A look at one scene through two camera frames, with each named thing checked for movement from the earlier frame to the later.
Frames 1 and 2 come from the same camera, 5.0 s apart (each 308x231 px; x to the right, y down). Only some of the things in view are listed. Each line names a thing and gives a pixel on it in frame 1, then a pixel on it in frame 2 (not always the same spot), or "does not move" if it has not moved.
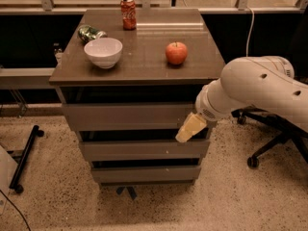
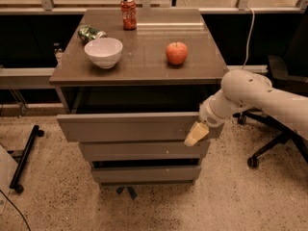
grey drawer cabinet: x=127 y=83 does not move
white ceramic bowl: x=105 y=52 does not move
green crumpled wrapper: x=88 y=33 does not move
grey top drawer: x=127 y=116 to x=136 y=127
